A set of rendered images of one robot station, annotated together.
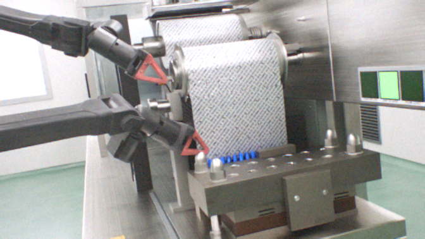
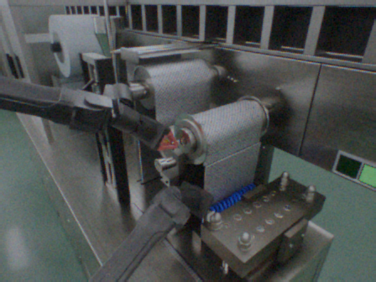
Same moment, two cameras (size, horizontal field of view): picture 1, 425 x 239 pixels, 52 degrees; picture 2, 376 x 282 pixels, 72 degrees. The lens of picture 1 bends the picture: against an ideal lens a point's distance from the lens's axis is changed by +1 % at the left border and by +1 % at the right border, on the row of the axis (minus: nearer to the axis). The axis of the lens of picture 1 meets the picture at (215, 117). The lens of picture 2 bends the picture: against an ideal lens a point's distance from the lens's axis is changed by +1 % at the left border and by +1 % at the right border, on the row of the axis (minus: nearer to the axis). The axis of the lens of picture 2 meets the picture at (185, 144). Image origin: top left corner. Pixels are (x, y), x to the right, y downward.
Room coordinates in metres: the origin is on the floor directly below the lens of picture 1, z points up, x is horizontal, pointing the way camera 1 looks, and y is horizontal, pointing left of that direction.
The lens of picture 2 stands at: (0.50, 0.33, 1.58)
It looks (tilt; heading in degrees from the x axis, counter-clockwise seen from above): 29 degrees down; 337
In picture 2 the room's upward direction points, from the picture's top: straight up
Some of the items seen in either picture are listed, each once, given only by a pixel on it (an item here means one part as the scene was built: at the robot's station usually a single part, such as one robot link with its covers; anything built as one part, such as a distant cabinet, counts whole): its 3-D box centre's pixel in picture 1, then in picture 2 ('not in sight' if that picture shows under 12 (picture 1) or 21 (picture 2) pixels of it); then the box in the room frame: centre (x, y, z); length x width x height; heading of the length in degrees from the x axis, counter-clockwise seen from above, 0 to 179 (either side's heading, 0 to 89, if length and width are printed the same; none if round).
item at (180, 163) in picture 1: (173, 152); (172, 194); (1.11, 0.12, 1.05); 0.06 x 0.05 x 0.31; 105
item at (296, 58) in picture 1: (288, 59); not in sight; (1.16, -0.21, 1.25); 0.07 x 0.04 x 0.04; 105
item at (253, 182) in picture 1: (281, 174); (266, 216); (0.95, -0.13, 1.00); 0.40 x 0.16 x 0.06; 105
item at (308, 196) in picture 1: (309, 199); (293, 241); (0.87, -0.17, 0.96); 0.10 x 0.03 x 0.11; 105
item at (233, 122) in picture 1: (241, 128); (232, 178); (1.05, -0.06, 1.10); 0.23 x 0.01 x 0.18; 105
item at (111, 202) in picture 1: (159, 152); (97, 135); (2.00, 0.28, 0.88); 2.52 x 0.66 x 0.04; 15
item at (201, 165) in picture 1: (201, 161); (216, 219); (0.96, 0.05, 1.05); 0.04 x 0.04 x 0.04
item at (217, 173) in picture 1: (217, 169); (244, 239); (0.87, 0.01, 1.05); 0.04 x 0.04 x 0.04
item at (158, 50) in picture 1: (153, 47); (137, 90); (1.32, 0.16, 1.33); 0.06 x 0.06 x 0.06; 15
